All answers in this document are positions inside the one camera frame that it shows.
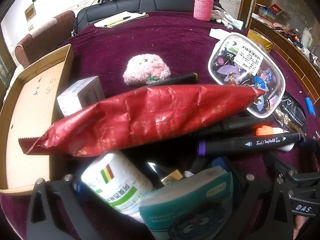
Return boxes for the white gloves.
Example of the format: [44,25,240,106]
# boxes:
[210,6,244,30]

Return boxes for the purple capped black marker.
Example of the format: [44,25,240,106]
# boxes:
[197,132,302,156]

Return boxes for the red foil snack bag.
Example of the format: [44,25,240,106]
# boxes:
[19,84,264,158]

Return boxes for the white notepad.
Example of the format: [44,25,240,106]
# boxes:
[94,11,149,28]

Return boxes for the yellow capped black marker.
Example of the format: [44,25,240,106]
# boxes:
[143,73,198,88]

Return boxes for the teal tissue pack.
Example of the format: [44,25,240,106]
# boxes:
[139,166,234,239]

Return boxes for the clear sticker pouch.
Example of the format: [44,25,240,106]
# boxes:
[208,32,286,119]

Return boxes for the white medicine bottle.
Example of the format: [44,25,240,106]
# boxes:
[81,151,153,223]

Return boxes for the yellow black pen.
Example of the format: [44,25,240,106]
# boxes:
[103,16,130,28]

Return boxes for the pink knit covered bottle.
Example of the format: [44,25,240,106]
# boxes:
[193,0,214,22]

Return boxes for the yellow tape roll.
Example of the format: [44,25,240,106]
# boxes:
[247,29,274,53]

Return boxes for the white plaster box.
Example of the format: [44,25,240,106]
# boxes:
[57,76,105,117]

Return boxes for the black gold lipstick tube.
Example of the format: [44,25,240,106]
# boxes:
[148,161,184,186]

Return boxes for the small blue cylinder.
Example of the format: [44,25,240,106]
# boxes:
[305,97,316,119]

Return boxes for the cardboard box tray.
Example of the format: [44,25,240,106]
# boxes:
[1,44,74,196]

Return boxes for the orange capped white bottle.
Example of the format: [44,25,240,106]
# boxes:
[255,125,295,152]

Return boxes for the black leather sofa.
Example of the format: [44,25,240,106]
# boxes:
[73,0,223,34]

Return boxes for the grey capped black marker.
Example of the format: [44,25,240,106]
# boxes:
[199,116,275,134]

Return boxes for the pink fluffy plush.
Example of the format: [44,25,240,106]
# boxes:
[123,54,171,85]

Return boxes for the black foil snack packet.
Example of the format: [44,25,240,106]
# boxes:
[273,92,308,141]

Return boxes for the wooden cabinet shelf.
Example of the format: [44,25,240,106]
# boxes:
[238,0,320,111]

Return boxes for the brown armchair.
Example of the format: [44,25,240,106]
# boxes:
[15,10,75,68]

